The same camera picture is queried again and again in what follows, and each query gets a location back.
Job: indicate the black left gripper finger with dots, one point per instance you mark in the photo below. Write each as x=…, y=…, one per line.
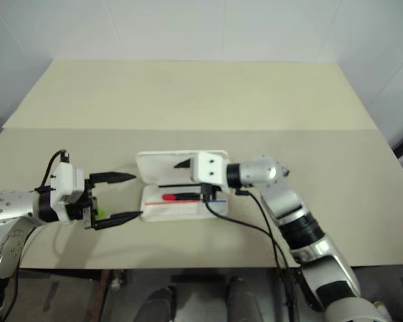
x=117, y=219
x=111, y=177

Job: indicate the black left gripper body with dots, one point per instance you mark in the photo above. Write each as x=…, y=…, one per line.
x=91, y=204

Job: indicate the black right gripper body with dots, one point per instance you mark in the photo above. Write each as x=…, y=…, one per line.
x=213, y=191

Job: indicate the green marker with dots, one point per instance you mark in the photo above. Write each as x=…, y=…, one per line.
x=101, y=212

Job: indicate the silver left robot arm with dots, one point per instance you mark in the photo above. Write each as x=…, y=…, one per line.
x=6, y=208

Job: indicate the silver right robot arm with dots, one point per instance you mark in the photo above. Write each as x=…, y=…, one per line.
x=289, y=201

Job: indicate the white open pencil case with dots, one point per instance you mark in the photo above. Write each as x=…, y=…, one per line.
x=161, y=167

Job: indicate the rusty metal table leg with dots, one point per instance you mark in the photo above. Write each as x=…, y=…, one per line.
x=100, y=295

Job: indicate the dark rounded shape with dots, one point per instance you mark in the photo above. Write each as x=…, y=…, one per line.
x=159, y=303

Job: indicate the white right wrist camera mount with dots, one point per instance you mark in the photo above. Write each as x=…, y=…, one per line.
x=210, y=167

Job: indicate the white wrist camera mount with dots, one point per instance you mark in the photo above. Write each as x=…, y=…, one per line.
x=210, y=167
x=65, y=181

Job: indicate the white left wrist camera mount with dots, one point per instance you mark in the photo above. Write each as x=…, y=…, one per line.
x=65, y=181

